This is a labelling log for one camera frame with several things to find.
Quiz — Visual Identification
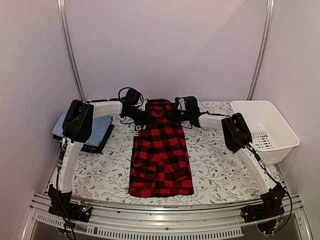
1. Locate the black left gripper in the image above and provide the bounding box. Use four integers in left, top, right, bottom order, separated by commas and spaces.
125, 107, 157, 126

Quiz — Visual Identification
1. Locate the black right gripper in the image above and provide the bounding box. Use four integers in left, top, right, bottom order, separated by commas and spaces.
163, 105, 192, 124

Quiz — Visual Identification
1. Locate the red black plaid shirt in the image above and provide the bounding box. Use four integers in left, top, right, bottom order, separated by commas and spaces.
128, 99, 194, 198

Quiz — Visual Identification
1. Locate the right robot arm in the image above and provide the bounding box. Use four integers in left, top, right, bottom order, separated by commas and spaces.
164, 96, 287, 218

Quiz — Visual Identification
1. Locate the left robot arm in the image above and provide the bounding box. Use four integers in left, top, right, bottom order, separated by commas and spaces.
55, 87, 149, 196

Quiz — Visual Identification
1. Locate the light blue folded shirt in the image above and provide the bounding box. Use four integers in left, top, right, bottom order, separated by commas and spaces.
51, 112, 113, 147

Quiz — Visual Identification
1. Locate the dark navy folded shirt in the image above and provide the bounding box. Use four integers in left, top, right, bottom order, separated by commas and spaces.
52, 123, 115, 154

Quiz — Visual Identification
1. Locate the floral patterned table mat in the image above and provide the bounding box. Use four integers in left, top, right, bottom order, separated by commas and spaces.
72, 115, 260, 206

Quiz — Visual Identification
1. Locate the white plastic basket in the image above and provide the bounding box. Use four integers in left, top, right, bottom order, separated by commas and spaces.
230, 100, 300, 165

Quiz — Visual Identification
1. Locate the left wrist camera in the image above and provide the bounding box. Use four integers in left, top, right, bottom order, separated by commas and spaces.
139, 99, 149, 111

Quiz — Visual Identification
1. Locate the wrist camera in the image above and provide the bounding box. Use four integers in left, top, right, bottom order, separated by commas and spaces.
174, 97, 182, 110
139, 99, 149, 111

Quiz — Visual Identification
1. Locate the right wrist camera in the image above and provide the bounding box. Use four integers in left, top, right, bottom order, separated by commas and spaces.
174, 97, 182, 110

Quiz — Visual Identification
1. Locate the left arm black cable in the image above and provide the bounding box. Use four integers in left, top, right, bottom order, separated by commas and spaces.
117, 86, 145, 101

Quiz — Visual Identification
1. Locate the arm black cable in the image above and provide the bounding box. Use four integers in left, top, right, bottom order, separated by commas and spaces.
117, 86, 145, 101
256, 192, 296, 237

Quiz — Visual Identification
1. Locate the aluminium front rail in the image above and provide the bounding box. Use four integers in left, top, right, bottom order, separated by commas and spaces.
21, 193, 315, 240

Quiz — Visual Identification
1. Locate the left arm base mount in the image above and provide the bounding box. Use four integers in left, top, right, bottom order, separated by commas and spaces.
48, 200, 93, 223

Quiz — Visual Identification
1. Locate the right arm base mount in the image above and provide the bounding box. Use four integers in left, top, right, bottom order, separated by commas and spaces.
240, 200, 285, 223

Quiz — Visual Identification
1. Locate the left aluminium frame post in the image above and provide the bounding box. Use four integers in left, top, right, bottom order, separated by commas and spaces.
57, 0, 86, 101

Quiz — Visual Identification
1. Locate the aluminium frame post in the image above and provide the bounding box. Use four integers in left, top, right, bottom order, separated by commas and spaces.
57, 0, 86, 101
246, 0, 275, 101

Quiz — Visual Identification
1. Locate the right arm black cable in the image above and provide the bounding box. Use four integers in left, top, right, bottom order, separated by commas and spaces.
256, 192, 296, 237

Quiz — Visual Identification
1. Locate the right aluminium frame post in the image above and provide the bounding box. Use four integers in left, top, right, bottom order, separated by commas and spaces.
246, 0, 275, 101

